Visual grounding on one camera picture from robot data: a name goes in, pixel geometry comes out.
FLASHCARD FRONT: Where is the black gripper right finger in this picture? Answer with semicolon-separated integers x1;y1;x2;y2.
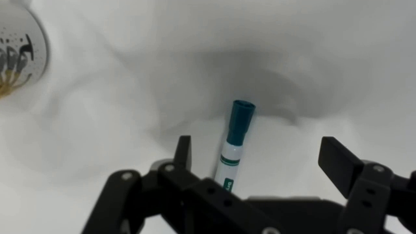
318;135;416;234

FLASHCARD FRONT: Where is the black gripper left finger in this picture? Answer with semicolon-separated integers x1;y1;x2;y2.
81;133;284;234

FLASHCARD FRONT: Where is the teal and white marker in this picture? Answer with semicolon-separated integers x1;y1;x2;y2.
212;98;258;193

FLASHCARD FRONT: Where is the white printed ceramic cup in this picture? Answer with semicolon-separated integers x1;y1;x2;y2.
0;0;51;100

